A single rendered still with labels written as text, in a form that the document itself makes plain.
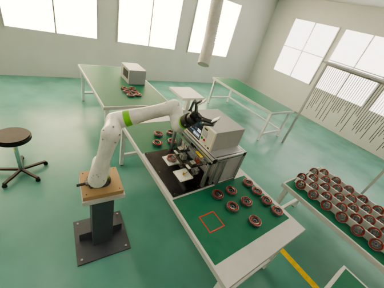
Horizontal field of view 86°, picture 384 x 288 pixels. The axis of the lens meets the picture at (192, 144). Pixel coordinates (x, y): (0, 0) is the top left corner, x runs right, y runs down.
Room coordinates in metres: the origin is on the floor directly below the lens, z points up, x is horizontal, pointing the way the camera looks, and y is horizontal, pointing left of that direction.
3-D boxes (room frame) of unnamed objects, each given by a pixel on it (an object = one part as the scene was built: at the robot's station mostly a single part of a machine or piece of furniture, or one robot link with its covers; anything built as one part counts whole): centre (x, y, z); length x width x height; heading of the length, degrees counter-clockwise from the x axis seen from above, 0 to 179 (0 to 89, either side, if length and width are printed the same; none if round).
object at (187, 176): (1.57, 0.00, 0.78); 0.15 x 0.15 x 0.01; 42
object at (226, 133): (1.86, -0.17, 1.22); 0.44 x 0.39 x 0.20; 42
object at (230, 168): (1.68, -0.43, 0.91); 0.28 x 0.03 x 0.32; 132
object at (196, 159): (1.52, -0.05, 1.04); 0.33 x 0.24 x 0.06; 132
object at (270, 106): (5.35, -1.08, 0.38); 2.10 x 0.90 x 0.75; 42
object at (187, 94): (2.71, 0.26, 0.98); 0.37 x 0.35 x 0.46; 42
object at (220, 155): (1.87, -0.16, 1.09); 0.68 x 0.44 x 0.05; 42
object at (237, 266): (1.82, -0.10, 0.72); 2.20 x 1.01 x 0.05; 42
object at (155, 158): (1.66, 0.07, 0.76); 0.64 x 0.47 x 0.02; 42
